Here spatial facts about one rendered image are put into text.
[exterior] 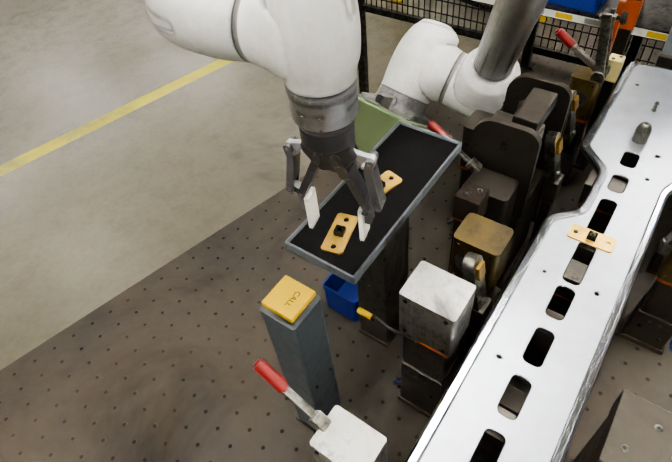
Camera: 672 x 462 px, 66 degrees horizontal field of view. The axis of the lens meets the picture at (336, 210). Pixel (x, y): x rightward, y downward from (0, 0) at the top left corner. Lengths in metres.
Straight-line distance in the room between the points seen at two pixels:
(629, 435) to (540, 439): 0.12
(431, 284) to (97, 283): 1.91
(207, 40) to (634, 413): 0.78
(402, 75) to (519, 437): 0.99
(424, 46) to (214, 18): 0.94
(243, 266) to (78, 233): 1.49
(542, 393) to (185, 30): 0.74
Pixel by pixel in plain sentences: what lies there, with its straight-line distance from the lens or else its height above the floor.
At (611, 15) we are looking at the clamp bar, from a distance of 1.37.
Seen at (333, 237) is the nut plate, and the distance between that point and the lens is 0.85.
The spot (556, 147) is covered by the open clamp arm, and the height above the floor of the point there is 1.08.
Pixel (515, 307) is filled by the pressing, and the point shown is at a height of 1.00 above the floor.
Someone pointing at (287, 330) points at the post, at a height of 1.13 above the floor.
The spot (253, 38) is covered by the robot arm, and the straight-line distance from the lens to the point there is 0.62.
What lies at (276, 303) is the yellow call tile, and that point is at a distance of 0.80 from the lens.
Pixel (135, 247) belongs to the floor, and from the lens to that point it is 2.61.
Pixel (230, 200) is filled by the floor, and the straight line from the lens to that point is 2.64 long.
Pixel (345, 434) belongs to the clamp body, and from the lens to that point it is 0.81.
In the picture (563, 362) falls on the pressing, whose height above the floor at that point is 1.00.
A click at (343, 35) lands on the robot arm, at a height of 1.54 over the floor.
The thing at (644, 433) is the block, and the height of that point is 1.03.
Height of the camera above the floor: 1.82
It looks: 47 degrees down
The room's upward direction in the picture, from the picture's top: 7 degrees counter-clockwise
